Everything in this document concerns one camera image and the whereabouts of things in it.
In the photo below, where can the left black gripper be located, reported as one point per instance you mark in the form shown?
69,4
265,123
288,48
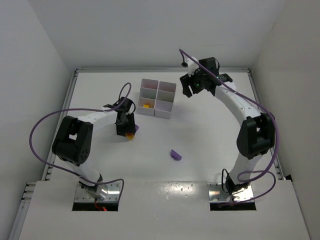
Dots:
125,130

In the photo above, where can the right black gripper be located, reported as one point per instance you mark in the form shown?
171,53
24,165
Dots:
187,85

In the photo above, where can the orange printed round lego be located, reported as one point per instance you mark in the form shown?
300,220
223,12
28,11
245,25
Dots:
130,136

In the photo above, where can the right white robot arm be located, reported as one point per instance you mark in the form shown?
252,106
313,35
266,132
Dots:
257,132

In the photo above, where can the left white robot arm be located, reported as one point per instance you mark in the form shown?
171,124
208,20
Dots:
73,140

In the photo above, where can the white six-compartment container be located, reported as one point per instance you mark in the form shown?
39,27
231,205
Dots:
160,95

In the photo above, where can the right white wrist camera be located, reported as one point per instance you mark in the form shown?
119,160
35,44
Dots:
190,64

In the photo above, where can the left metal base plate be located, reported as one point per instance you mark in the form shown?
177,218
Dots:
107,194

